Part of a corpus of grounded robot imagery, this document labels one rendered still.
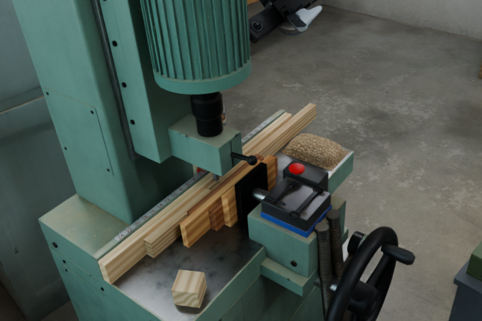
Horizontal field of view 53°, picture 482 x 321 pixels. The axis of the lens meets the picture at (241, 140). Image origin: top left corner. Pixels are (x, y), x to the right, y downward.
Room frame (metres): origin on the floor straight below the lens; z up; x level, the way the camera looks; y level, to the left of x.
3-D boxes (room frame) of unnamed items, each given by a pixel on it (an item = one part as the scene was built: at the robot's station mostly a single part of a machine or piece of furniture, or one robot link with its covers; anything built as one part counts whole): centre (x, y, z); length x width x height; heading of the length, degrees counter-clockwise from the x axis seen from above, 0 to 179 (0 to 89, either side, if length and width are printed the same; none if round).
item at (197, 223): (0.75, 0.04, 0.93); 0.24 x 0.01 x 0.06; 140
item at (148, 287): (0.73, -0.03, 0.87); 0.61 x 0.30 x 0.06; 140
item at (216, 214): (0.78, 0.00, 0.93); 0.22 x 0.02 x 0.05; 140
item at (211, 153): (0.81, 0.07, 1.03); 0.14 x 0.07 x 0.09; 50
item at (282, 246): (0.68, -0.10, 0.92); 0.15 x 0.13 x 0.09; 140
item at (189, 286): (0.54, 0.11, 0.92); 0.05 x 0.04 x 0.04; 76
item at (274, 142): (0.87, 0.00, 0.92); 0.60 x 0.02 x 0.04; 140
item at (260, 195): (0.73, -0.04, 0.95); 0.09 x 0.07 x 0.09; 140
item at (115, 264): (0.82, 0.07, 0.93); 0.60 x 0.02 x 0.05; 140
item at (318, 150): (0.94, -0.17, 0.92); 0.14 x 0.09 x 0.04; 50
